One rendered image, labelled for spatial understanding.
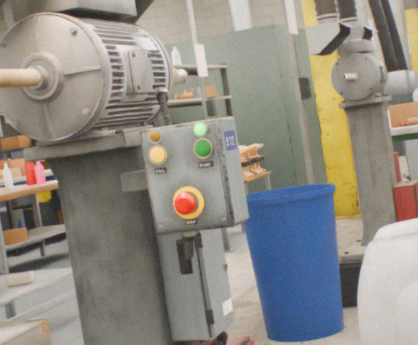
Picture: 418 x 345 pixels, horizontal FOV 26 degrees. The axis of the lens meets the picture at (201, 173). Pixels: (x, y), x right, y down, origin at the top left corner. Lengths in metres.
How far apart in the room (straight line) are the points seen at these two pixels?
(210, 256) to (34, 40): 0.58
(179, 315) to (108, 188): 0.31
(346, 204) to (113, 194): 7.13
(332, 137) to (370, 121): 3.88
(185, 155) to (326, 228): 2.81
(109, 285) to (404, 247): 1.08
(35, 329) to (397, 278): 0.38
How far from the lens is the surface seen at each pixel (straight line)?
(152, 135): 1.66
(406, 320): 0.95
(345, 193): 8.94
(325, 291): 4.44
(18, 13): 1.87
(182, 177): 1.65
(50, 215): 10.95
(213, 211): 1.64
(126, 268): 1.92
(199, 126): 1.62
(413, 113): 6.34
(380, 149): 5.04
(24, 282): 5.67
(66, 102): 1.76
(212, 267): 1.92
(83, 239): 1.95
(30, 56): 1.79
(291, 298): 4.40
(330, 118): 8.90
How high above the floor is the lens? 1.11
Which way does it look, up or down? 3 degrees down
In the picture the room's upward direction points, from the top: 9 degrees counter-clockwise
